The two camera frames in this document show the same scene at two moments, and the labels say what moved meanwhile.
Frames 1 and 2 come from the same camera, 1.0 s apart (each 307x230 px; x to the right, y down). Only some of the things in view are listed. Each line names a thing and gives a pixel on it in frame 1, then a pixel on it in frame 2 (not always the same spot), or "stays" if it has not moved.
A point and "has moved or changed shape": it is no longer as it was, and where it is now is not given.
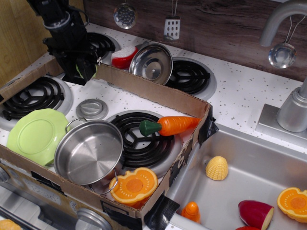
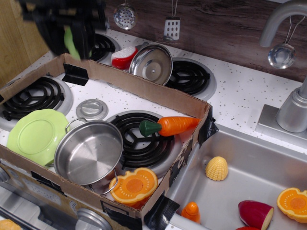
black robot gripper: (71, 40) -> (85, 16)
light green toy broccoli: (81, 75) has moved or changed shape
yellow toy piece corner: (6, 224) stays
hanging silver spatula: (172, 25) stays
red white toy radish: (123, 57) stays
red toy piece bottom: (248, 227) stays
